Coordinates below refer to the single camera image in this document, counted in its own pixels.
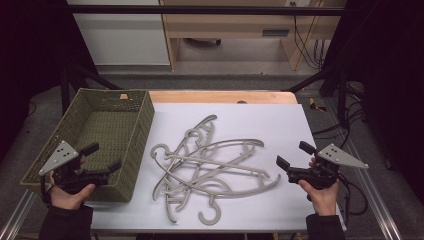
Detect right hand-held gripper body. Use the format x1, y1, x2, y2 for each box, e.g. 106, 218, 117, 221
287, 143, 369, 190

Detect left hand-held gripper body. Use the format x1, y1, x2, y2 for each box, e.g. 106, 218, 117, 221
38, 140, 113, 196

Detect green woven basket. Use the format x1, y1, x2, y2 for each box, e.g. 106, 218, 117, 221
19, 87, 156, 203

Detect person's left hand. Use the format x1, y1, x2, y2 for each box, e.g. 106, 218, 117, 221
49, 171, 96, 211

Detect person's right hand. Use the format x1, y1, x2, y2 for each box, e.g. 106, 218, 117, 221
298, 158, 341, 217

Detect white mat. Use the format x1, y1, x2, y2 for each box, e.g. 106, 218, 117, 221
89, 103, 348, 233

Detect yellow and black tool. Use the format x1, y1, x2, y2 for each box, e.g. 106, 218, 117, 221
308, 97, 328, 113

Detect black curtain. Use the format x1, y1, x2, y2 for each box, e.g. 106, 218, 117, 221
0, 0, 99, 163
319, 0, 424, 203

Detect wooden table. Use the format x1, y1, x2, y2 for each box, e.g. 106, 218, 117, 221
148, 90, 299, 105

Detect white cabinet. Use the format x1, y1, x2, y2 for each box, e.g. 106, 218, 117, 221
66, 0, 171, 66

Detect wooden desk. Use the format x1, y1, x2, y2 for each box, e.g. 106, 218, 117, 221
159, 0, 348, 72

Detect black floor cables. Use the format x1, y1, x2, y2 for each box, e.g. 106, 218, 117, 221
312, 81, 366, 158

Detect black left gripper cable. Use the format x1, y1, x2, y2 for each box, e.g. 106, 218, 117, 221
39, 174, 56, 205

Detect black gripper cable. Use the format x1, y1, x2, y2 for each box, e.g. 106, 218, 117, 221
336, 173, 370, 228
39, 174, 56, 205

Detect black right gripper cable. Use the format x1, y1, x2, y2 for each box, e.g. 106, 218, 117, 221
336, 173, 370, 228

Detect black frame leg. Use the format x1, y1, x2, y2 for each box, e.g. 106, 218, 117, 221
285, 64, 350, 128
60, 63, 124, 115

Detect aluminium rail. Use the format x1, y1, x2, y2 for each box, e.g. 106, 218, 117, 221
328, 99, 404, 240
0, 190, 38, 240

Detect black hanging cables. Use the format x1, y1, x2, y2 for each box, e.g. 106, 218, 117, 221
289, 1, 324, 70

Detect black horizontal frame bar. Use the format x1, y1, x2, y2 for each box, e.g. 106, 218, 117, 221
64, 4, 346, 17

